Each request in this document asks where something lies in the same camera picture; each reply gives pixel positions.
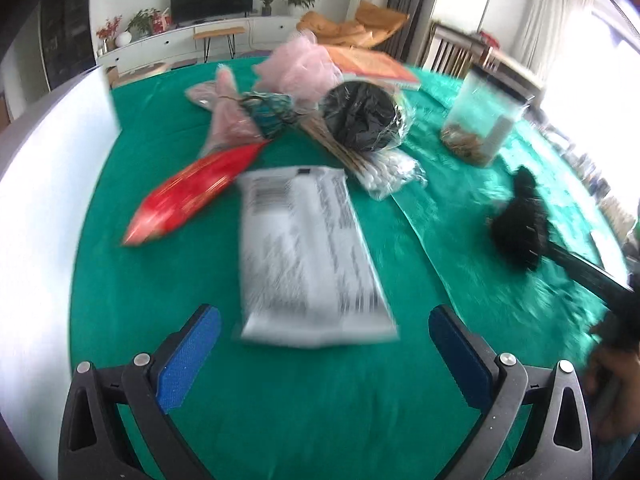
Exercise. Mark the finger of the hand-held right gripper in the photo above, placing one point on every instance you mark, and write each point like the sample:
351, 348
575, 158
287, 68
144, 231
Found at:
585, 270

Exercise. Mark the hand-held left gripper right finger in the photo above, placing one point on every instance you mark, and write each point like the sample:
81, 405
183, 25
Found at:
462, 360

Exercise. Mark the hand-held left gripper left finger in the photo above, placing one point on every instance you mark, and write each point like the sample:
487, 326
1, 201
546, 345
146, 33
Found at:
187, 360

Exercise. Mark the black fluffy scrunchie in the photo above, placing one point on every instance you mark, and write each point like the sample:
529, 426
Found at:
522, 225

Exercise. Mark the white wipes packet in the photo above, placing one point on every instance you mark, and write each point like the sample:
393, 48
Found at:
310, 255

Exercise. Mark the pink mesh bath loofah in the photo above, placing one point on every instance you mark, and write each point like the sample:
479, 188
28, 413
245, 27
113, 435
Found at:
297, 67

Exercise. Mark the person's right hand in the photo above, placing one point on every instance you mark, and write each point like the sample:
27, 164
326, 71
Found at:
612, 385

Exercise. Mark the green tablecloth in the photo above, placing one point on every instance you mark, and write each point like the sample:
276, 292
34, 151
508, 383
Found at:
150, 285

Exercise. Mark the red snack packet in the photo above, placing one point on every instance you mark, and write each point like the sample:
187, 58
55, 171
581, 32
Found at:
185, 190

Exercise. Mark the clear jar with black lid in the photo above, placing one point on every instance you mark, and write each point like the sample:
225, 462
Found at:
480, 115

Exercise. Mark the white board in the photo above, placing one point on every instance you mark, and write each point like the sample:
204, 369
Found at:
45, 220

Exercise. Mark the bag of cotton balls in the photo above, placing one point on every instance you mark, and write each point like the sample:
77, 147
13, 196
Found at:
392, 172

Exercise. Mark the pink face mask packet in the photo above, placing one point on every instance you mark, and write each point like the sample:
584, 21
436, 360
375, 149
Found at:
227, 120

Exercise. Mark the bundle of bamboo sticks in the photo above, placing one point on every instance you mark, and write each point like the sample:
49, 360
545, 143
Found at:
335, 147

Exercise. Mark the white curtain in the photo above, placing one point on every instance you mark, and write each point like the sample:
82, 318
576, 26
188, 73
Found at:
552, 15

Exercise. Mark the wooden chair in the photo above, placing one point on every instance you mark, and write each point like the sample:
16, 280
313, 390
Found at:
450, 50

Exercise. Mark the teal patterned pouch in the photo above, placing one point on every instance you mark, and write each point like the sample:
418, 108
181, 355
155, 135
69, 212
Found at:
272, 112

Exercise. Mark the black bag in clear wrap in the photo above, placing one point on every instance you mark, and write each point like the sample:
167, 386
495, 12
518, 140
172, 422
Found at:
357, 117

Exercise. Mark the orange book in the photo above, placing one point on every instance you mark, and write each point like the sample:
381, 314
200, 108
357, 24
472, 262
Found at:
372, 65

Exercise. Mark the white television cabinet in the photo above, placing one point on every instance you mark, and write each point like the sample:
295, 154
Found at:
170, 45

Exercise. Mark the white vase with red flowers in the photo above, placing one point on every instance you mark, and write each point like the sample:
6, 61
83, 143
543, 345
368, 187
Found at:
122, 37

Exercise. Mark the wooden stool with metal legs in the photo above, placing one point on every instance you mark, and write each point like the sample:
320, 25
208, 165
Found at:
220, 31

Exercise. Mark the orange lounge chair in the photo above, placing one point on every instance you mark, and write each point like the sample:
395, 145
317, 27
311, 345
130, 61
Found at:
360, 25

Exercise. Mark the bushy potted plant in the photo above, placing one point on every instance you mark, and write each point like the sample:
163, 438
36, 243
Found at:
142, 21

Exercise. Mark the dark bookshelf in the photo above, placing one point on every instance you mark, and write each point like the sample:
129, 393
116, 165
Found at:
67, 25

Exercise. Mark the small potted green plant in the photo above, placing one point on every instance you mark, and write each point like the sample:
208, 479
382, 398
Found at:
266, 4

